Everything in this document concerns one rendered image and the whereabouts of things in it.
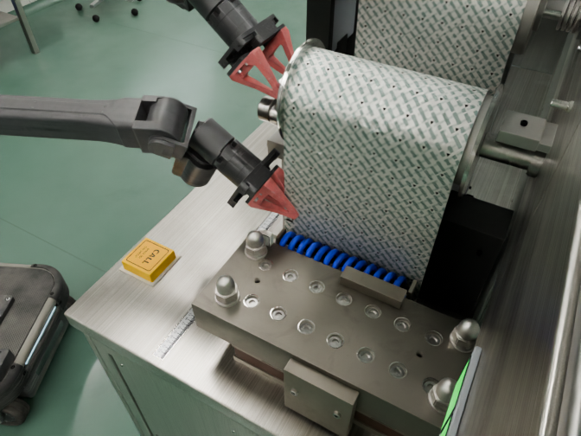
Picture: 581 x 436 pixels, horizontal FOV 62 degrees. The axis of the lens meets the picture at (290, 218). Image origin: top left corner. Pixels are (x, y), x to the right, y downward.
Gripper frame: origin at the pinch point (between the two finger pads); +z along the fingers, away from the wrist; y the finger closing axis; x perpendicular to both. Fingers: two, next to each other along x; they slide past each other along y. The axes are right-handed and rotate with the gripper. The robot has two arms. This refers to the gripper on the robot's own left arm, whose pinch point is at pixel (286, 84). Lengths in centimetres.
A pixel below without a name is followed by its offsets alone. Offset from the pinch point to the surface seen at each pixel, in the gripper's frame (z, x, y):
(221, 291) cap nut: 15.1, -10.3, 27.4
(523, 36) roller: 17.4, 25.8, -14.0
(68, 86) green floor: -100, -239, -122
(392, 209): 22.3, 8.2, 10.2
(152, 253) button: 5.8, -35.3, 18.5
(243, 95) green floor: -19, -170, -167
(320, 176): 12.8, 2.2, 10.2
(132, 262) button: 4.4, -36.6, 21.9
